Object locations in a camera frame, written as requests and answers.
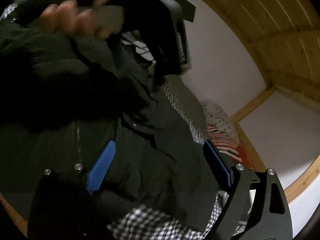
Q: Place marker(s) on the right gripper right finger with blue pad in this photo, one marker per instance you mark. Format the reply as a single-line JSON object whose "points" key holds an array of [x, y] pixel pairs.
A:
{"points": [[256, 207]]}

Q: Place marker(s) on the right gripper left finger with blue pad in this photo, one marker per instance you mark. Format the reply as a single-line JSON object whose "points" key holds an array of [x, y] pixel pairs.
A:
{"points": [[63, 206]]}

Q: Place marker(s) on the black zip jacket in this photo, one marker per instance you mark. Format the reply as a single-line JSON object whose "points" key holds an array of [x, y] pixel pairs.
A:
{"points": [[64, 98]]}

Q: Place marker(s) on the person's left hand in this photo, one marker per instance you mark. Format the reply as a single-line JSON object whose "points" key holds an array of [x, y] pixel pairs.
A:
{"points": [[68, 19]]}

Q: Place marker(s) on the red white striped pillow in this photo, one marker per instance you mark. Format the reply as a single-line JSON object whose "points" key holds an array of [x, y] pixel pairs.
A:
{"points": [[228, 145]]}

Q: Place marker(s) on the white dotted pillow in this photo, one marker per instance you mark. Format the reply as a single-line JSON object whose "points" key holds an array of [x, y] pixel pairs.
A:
{"points": [[216, 116]]}

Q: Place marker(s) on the black white checkered bedsheet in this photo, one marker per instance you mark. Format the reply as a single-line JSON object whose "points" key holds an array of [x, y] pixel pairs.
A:
{"points": [[140, 221]]}

